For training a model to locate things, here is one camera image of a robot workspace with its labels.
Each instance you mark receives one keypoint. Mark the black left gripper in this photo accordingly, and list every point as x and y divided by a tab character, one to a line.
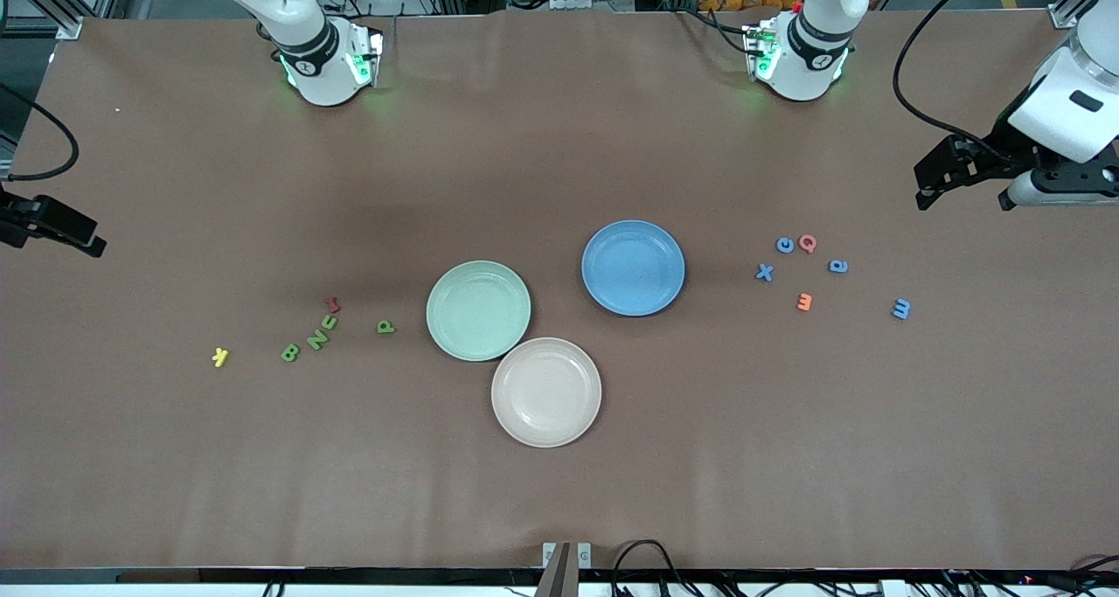
996	157

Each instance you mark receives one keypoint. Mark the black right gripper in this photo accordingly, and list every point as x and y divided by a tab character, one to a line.
26	215

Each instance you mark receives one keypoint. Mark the blue letter E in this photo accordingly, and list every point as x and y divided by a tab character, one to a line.
907	309

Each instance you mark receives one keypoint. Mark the blue letter A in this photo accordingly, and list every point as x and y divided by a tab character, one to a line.
833	269

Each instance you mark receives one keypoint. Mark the blue letter X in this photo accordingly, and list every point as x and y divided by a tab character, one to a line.
765	273

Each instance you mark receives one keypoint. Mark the green letter N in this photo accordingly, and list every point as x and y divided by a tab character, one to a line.
316	340

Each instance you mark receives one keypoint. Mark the green letter P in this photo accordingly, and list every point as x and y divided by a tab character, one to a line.
385	327

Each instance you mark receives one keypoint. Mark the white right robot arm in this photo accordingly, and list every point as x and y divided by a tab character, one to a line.
323	72

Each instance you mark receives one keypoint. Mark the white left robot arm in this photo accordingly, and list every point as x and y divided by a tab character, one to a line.
800	64

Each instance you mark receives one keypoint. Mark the red letter Q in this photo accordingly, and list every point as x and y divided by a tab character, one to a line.
801	244

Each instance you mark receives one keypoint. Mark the blue letter C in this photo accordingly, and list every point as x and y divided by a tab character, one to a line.
778	245

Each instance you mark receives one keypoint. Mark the orange letter E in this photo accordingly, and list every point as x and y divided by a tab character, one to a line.
809	301

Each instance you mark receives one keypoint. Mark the yellow letter K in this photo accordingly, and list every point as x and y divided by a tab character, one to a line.
219	357

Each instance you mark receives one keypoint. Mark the green letter B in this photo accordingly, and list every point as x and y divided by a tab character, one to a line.
288	353

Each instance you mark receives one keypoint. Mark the blue plate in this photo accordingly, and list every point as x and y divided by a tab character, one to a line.
634	267

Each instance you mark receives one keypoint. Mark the white power strip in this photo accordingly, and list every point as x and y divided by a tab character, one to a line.
581	3

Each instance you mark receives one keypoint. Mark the light green plate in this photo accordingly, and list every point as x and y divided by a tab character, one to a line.
478	310

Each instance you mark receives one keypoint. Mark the pale pink plate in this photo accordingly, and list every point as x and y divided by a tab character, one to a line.
546	392

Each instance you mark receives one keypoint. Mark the aluminium frame profile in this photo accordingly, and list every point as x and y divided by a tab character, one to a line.
1071	7
44	3

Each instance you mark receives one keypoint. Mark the small metal bracket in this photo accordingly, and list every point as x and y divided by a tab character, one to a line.
559	571

